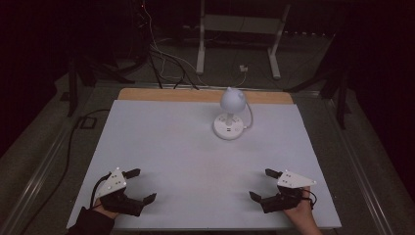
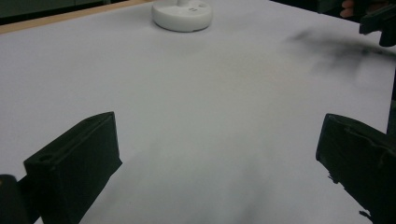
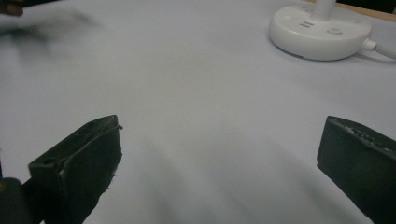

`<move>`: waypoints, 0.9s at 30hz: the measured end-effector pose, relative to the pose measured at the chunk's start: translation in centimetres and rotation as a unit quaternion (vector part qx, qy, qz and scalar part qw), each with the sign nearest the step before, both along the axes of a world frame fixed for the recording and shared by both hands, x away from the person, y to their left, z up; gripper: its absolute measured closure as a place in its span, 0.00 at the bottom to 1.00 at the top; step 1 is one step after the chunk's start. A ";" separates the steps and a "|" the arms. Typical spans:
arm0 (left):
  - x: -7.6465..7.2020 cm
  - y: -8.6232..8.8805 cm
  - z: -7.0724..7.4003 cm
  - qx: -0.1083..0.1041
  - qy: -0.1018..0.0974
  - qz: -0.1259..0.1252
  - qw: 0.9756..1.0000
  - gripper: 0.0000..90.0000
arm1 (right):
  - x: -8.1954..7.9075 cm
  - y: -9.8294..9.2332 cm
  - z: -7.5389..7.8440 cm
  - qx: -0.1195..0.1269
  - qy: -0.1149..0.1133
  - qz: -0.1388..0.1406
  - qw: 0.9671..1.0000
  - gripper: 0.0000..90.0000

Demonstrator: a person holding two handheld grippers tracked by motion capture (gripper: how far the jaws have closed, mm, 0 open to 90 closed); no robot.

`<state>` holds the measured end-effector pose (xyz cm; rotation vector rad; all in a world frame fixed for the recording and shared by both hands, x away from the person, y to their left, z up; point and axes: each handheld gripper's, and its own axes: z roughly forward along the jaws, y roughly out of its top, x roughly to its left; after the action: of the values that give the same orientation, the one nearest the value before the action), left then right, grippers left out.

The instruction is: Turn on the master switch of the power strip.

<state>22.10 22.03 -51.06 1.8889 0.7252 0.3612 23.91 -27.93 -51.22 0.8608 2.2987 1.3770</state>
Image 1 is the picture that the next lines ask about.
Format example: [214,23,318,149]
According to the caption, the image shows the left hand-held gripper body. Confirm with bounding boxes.
[94,167,146,217]

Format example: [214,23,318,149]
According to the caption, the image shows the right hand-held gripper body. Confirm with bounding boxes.
[259,169,317,214]

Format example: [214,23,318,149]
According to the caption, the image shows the white desk lamp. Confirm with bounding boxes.
[212,86,248,141]

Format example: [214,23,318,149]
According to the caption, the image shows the person's left hand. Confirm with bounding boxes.
[92,202,120,220]

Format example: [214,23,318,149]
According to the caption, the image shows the person's right hand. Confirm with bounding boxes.
[283,185,316,226]

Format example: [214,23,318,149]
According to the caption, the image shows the white table cover sheet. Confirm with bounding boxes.
[66,99,343,231]

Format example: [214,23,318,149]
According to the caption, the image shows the black stand legs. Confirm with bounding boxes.
[67,55,148,118]
[283,35,351,130]

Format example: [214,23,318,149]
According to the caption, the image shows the white metal stand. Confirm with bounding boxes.
[195,0,292,80]

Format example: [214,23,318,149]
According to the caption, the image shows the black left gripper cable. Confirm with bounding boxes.
[89,172,113,210]

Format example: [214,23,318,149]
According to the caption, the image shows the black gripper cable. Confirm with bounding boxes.
[89,172,113,210]
[306,189,318,210]

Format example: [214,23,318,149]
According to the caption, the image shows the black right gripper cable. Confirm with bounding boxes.
[306,189,318,210]

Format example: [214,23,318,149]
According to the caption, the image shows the long black floor cable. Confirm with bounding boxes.
[19,108,112,235]

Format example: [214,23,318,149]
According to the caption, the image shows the white lamp cable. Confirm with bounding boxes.
[243,97,254,129]

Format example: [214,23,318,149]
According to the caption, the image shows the metal floor rail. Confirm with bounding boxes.
[0,84,99,235]
[322,94,397,235]

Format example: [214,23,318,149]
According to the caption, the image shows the black square floor frame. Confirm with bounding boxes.
[78,117,98,129]

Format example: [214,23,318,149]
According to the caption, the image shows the black floor cables bundle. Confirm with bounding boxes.
[146,48,200,91]

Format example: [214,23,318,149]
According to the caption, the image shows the white floor cable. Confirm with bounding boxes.
[143,3,209,87]

